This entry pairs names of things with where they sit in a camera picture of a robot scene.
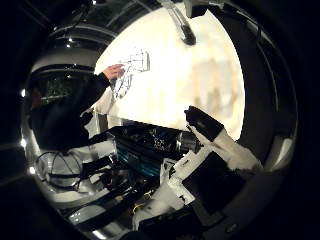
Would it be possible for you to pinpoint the person in black clothing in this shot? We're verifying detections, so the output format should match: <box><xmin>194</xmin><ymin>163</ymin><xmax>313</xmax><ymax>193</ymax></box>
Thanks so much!
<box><xmin>28</xmin><ymin>63</ymin><xmax>126</xmax><ymax>152</ymax></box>

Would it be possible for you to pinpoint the black cable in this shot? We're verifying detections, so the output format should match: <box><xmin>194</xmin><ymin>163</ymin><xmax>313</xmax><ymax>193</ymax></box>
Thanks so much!
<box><xmin>35</xmin><ymin>150</ymin><xmax>111</xmax><ymax>192</ymax></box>

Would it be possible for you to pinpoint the clear plastic item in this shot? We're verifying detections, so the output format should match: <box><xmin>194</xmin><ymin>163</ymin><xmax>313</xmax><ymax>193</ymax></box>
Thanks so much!
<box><xmin>111</xmin><ymin>49</ymin><xmax>151</xmax><ymax>101</ymax></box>

